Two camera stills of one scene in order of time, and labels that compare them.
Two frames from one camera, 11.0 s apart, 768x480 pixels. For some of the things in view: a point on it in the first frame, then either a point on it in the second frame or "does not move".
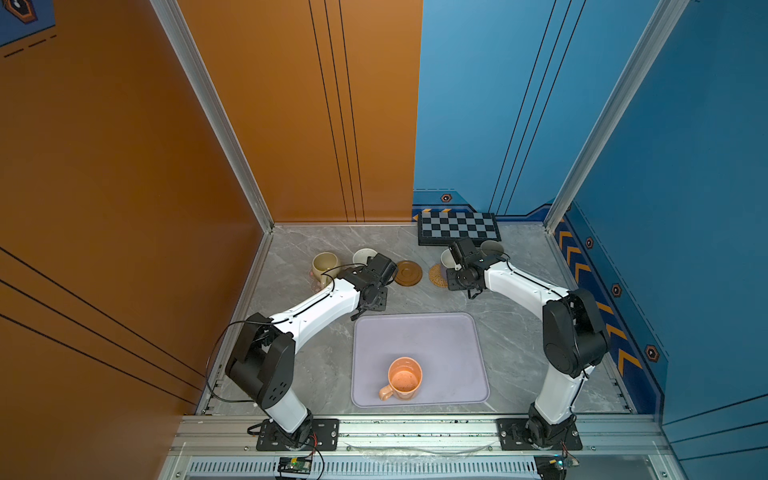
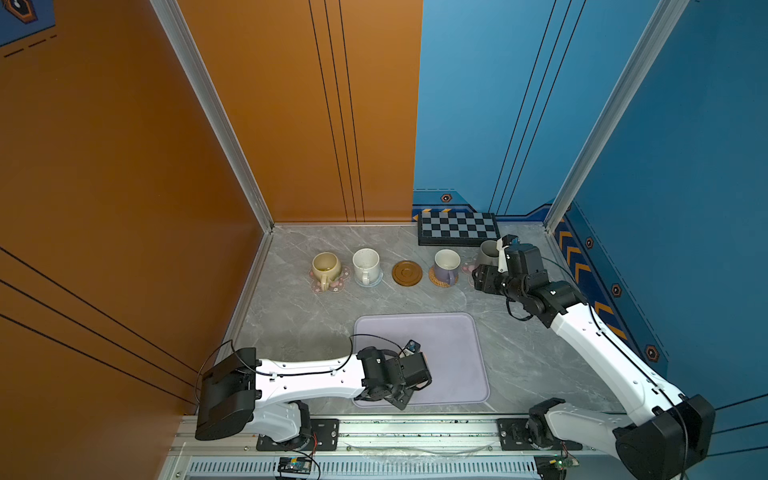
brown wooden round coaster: [408, 273] does not move
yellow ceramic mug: [322, 262] does not move
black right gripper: [451, 282] -> [485, 274]
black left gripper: [383, 292] -> [403, 401]
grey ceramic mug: [492, 245] does not move
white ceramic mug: [361, 255] does not move
